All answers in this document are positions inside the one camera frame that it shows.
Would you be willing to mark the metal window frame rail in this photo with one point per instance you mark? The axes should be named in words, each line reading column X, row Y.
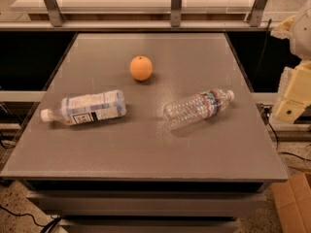
column 140, row 15

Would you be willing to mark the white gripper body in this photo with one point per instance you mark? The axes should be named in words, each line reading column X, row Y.
column 303, row 36

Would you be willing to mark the clear plastic water bottle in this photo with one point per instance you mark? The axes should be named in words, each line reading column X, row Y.
column 192, row 109

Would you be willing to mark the grey table drawer unit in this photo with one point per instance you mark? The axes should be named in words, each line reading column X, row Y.
column 151, row 205

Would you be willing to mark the orange fruit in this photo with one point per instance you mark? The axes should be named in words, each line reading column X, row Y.
column 141, row 68

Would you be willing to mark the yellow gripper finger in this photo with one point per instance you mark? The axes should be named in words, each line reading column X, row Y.
column 294, row 92

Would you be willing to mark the cardboard box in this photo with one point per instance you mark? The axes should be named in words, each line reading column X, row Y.
column 293, row 203

